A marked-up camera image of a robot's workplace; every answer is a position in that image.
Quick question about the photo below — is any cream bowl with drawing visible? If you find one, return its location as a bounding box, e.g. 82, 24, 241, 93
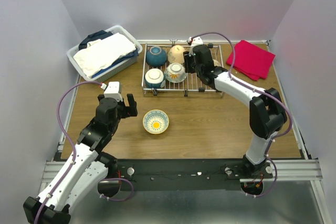
167, 45, 186, 64

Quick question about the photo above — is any metal wire dish rack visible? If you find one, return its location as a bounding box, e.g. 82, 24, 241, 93
141, 40, 223, 97

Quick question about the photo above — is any beige stoneware bowl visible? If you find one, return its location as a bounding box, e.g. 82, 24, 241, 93
213, 59, 222, 68

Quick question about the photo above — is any teal and white bowl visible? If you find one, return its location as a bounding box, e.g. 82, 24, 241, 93
144, 68, 166, 89

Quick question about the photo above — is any red folded cloth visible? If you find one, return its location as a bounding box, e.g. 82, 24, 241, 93
233, 40, 275, 81

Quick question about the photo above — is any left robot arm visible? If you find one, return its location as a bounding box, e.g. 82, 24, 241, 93
23, 94, 138, 223

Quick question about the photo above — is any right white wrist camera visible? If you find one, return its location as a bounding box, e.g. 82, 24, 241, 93
187, 36, 204, 47

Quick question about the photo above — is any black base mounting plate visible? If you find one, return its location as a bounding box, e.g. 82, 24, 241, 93
107, 158, 272, 191

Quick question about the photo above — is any dark blue folded cloth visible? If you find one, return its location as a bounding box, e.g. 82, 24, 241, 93
78, 30, 113, 50

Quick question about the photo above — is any plain teal bowl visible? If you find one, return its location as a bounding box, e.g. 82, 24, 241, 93
145, 46, 167, 67

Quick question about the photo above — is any white plastic laundry basket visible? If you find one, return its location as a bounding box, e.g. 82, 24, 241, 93
67, 25, 142, 82

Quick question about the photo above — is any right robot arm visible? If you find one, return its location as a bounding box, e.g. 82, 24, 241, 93
183, 44, 287, 178

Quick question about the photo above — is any white folded cloth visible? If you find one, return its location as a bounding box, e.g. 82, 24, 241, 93
73, 33, 136, 79

